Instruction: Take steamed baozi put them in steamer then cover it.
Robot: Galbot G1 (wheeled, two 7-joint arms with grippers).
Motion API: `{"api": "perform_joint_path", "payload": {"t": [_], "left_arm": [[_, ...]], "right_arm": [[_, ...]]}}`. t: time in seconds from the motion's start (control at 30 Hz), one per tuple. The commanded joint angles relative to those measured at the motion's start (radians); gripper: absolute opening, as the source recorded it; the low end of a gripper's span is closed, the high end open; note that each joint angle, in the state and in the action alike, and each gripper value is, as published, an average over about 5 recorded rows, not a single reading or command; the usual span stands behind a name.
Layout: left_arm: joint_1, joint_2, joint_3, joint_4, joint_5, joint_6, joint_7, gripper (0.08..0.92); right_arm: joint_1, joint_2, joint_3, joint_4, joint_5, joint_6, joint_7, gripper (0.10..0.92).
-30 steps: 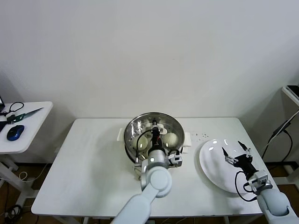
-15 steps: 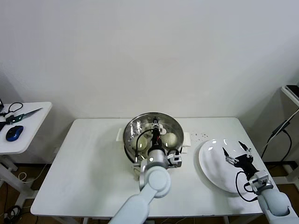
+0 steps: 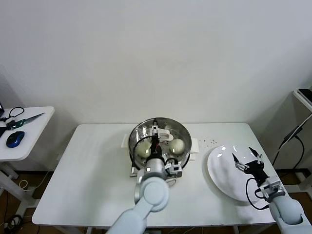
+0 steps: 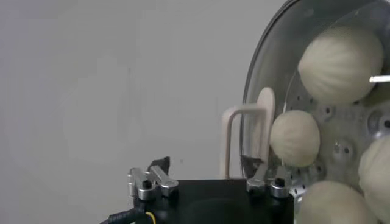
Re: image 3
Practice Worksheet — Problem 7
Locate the white steamed baozi bun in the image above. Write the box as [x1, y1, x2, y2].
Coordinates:
[135, 142, 153, 158]
[169, 139, 185, 155]

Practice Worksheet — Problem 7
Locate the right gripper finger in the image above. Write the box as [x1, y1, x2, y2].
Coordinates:
[231, 153, 249, 172]
[248, 146, 264, 166]

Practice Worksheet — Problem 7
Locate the thin black cable loop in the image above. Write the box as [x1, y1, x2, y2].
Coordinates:
[0, 106, 24, 122]

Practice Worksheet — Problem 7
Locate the black cable with adapter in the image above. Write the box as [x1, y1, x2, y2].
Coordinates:
[272, 113, 312, 171]

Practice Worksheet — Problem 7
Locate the perforated stainless steamer basket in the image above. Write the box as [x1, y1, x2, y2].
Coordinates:
[129, 146, 193, 173]

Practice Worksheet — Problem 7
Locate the white floor cable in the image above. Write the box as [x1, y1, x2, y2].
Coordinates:
[19, 170, 53, 192]

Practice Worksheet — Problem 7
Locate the black floor cable bundle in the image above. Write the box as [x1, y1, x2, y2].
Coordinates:
[0, 214, 24, 231]

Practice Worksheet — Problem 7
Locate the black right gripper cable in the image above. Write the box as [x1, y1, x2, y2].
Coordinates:
[245, 177, 271, 211]

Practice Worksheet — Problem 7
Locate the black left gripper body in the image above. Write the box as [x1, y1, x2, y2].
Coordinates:
[148, 135, 163, 159]

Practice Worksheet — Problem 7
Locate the small white side table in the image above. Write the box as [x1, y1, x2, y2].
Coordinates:
[0, 106, 56, 217]

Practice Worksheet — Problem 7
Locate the glass lid with white handle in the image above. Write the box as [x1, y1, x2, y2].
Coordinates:
[128, 117, 193, 171]

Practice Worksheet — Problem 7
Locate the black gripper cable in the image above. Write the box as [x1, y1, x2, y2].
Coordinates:
[130, 135, 156, 178]
[245, 177, 271, 211]

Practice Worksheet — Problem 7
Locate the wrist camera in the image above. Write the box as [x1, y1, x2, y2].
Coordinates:
[258, 176, 286, 202]
[165, 159, 183, 178]

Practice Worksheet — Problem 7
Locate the large white plate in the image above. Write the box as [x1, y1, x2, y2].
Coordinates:
[207, 145, 271, 202]

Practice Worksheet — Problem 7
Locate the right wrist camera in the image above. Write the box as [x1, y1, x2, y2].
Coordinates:
[258, 176, 286, 202]

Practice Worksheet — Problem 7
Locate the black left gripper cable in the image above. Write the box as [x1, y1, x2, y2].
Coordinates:
[130, 135, 156, 178]

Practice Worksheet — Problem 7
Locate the blue computer mouse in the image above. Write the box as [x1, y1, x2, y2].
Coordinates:
[6, 130, 26, 148]

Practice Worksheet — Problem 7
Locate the white electric cooker pot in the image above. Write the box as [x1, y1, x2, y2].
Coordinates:
[121, 134, 200, 188]

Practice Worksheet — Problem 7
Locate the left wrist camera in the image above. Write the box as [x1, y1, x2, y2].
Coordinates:
[165, 159, 183, 178]

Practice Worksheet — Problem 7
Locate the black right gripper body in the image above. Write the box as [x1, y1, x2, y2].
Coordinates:
[243, 160, 271, 184]

